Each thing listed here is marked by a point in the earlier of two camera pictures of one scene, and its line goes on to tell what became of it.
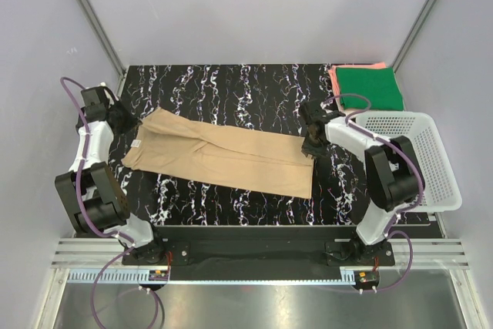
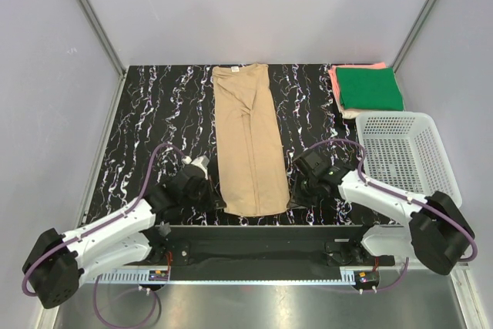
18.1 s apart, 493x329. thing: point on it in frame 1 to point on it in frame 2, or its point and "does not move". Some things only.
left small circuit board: (159, 275) does not move
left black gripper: (132, 121) to (214, 201)
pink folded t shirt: (333, 75) does not move
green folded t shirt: (380, 85) does not move
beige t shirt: (181, 146) to (254, 171)
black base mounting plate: (264, 247) does not move
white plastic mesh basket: (441, 189) does not move
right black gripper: (306, 149) to (298, 200)
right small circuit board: (367, 277) does not move
